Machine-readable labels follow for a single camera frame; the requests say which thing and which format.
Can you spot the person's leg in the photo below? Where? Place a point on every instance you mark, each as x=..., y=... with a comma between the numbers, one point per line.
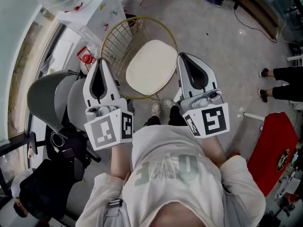
x=177, y=116
x=152, y=121

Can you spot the person's shoe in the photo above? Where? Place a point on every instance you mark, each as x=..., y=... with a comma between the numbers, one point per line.
x=156, y=109
x=169, y=102

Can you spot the person's white shirt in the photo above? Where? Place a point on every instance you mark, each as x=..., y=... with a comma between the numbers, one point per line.
x=165, y=150

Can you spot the person's left shoe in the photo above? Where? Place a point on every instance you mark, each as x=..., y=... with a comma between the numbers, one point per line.
x=156, y=109

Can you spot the person's left forearm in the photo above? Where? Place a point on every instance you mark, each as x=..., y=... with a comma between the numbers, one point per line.
x=120, y=159

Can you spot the white cabinet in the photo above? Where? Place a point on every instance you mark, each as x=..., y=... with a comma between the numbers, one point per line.
x=104, y=13

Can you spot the dark phone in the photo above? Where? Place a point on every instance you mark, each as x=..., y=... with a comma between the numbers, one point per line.
x=68, y=152

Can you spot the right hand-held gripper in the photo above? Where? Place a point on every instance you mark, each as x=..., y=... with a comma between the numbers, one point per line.
x=213, y=122

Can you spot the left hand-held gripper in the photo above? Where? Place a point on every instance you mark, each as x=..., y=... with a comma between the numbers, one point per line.
x=104, y=131

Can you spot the grey upholstered chair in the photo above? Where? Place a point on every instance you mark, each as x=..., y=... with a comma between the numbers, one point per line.
x=45, y=96

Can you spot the brown wooden bench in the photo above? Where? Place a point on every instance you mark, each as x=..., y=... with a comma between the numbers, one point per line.
x=258, y=8

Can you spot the cream seat cushion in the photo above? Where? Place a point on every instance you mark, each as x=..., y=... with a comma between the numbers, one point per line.
x=151, y=66

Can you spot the white table leg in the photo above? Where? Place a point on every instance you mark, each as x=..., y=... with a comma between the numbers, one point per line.
x=253, y=116

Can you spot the black office chair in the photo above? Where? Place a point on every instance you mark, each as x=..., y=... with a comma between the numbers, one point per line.
x=47, y=185

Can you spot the black-framed window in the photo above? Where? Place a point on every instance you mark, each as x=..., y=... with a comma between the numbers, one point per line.
x=14, y=55

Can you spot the red stool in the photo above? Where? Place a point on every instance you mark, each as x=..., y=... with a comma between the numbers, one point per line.
x=270, y=150

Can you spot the person's right forearm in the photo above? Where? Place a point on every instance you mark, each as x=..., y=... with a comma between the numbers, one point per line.
x=213, y=150

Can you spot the person's right shoe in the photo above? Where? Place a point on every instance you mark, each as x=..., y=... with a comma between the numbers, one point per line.
x=169, y=102

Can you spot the small white bottle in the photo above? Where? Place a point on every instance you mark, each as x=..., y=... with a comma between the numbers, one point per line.
x=29, y=152

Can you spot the person's right leg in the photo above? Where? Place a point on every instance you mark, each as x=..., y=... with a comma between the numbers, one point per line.
x=177, y=116

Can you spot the person's left leg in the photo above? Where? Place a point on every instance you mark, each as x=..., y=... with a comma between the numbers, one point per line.
x=152, y=121

